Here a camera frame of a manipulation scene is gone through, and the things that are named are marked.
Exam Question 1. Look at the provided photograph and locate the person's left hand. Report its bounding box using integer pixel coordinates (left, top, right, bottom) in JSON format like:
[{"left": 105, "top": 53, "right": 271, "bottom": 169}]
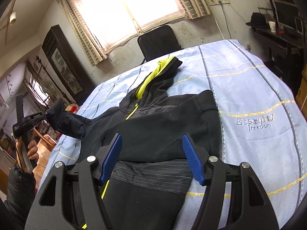
[{"left": 15, "top": 139, "right": 40, "bottom": 167}]

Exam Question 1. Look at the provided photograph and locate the grey power cable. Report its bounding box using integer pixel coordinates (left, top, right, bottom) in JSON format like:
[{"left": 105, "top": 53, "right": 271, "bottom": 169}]
[{"left": 219, "top": 2, "right": 233, "bottom": 40}]

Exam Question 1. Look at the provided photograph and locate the black hooded jacket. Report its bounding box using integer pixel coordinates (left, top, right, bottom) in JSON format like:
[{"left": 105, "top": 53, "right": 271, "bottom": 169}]
[{"left": 47, "top": 56, "right": 222, "bottom": 230}]

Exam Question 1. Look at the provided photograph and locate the standing fan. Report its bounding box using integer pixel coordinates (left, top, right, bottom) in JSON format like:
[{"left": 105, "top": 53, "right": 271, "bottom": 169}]
[{"left": 42, "top": 80, "right": 55, "bottom": 94}]

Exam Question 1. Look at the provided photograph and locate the light blue bed sheet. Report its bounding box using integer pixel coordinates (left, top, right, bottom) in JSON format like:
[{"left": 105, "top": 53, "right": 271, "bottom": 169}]
[{"left": 36, "top": 38, "right": 305, "bottom": 230}]

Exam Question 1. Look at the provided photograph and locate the black chair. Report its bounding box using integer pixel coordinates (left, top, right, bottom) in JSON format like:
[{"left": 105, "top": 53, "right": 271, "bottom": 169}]
[{"left": 137, "top": 25, "right": 183, "bottom": 64}]

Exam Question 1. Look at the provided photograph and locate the beige checked curtain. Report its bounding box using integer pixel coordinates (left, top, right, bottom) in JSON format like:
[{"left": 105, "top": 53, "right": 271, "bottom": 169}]
[
  {"left": 168, "top": 0, "right": 213, "bottom": 20},
  {"left": 56, "top": 0, "right": 107, "bottom": 67}
]

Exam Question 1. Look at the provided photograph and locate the black desk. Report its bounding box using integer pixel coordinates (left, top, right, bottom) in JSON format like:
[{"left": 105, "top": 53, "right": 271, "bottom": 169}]
[{"left": 252, "top": 0, "right": 307, "bottom": 87}]

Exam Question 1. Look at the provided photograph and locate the black monitor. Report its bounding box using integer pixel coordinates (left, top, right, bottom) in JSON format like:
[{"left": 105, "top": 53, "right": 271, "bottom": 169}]
[{"left": 273, "top": 1, "right": 298, "bottom": 31}]

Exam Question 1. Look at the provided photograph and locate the person's left forearm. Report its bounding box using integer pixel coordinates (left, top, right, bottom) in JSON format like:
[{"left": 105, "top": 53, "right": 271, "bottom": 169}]
[{"left": 3, "top": 163, "right": 36, "bottom": 228}]

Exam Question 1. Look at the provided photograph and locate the white cable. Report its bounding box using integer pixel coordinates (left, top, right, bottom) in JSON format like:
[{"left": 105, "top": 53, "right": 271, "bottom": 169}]
[{"left": 214, "top": 17, "right": 225, "bottom": 40}]

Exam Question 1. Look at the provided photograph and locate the dark framed picture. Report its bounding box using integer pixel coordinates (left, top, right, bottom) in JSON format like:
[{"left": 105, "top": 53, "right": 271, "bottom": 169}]
[{"left": 42, "top": 25, "right": 95, "bottom": 99}]

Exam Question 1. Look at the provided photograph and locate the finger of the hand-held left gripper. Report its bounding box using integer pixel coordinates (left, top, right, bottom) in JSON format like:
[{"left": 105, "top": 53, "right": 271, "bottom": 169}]
[{"left": 32, "top": 111, "right": 50, "bottom": 126}]

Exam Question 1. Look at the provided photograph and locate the bright window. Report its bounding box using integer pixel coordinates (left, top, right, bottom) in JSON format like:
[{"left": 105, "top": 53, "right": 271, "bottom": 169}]
[{"left": 68, "top": 0, "right": 190, "bottom": 51}]

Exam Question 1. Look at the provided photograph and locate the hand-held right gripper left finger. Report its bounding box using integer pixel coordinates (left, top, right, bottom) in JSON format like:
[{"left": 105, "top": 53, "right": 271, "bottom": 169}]
[{"left": 24, "top": 133, "right": 123, "bottom": 230}]

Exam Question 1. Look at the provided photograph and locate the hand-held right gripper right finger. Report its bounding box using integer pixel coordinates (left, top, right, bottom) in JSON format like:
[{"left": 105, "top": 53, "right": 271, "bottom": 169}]
[{"left": 182, "top": 133, "right": 280, "bottom": 230}]

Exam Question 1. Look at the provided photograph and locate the black hat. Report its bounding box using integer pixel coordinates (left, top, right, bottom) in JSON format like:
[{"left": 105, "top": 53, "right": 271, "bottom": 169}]
[{"left": 246, "top": 12, "right": 269, "bottom": 29}]

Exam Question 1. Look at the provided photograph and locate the brown cardboard box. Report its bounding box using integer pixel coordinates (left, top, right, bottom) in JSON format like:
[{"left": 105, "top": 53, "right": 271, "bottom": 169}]
[{"left": 295, "top": 65, "right": 307, "bottom": 120}]

